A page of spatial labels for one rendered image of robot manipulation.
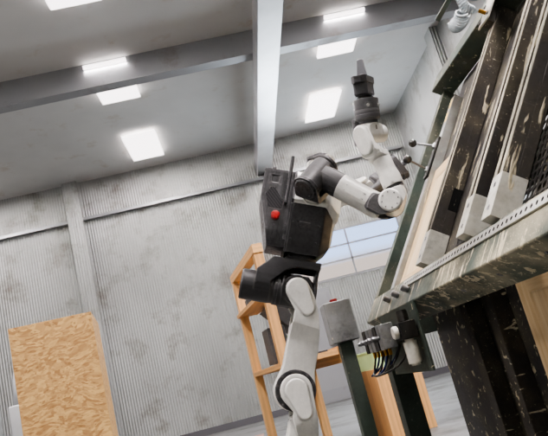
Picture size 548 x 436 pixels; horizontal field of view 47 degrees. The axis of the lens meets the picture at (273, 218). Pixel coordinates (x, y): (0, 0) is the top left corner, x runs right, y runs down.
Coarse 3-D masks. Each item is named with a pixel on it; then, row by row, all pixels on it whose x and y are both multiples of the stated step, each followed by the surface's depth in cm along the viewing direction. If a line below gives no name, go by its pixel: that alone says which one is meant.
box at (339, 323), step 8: (328, 304) 278; (336, 304) 278; (344, 304) 278; (328, 312) 277; (336, 312) 277; (344, 312) 277; (352, 312) 278; (328, 320) 276; (336, 320) 276; (344, 320) 276; (352, 320) 277; (328, 328) 277; (336, 328) 275; (344, 328) 275; (352, 328) 276; (328, 336) 282; (336, 336) 274; (344, 336) 275; (352, 336) 275; (336, 344) 283
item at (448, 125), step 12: (456, 96) 288; (456, 108) 287; (444, 120) 290; (444, 132) 283; (444, 144) 282; (444, 156) 280; (432, 168) 278; (432, 180) 277; (420, 204) 274; (420, 216) 272; (408, 240) 269; (408, 252) 268; (396, 276) 265
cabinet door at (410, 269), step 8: (440, 168) 270; (440, 176) 265; (432, 184) 274; (440, 184) 259; (432, 192) 269; (432, 200) 263; (424, 208) 271; (432, 208) 257; (424, 216) 266; (424, 224) 260; (416, 232) 269; (424, 232) 255; (416, 240) 263; (416, 248) 258; (416, 256) 252; (408, 264) 262; (408, 272) 257
